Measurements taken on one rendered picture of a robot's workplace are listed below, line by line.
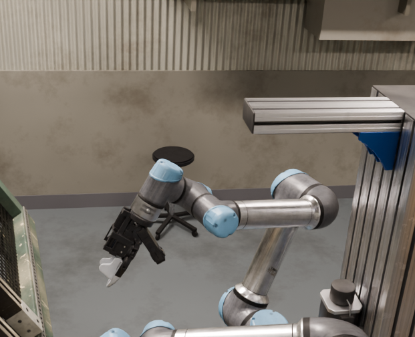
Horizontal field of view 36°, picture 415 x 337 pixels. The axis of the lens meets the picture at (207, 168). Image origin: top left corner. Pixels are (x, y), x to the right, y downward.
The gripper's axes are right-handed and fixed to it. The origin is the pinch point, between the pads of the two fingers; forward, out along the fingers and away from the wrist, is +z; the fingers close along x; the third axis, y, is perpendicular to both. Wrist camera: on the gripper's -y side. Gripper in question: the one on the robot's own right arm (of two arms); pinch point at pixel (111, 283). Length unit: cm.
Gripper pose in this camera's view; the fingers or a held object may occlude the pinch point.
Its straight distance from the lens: 171.2
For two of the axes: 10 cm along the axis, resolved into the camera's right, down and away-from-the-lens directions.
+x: 1.2, 2.5, -9.6
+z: -5.0, 8.5, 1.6
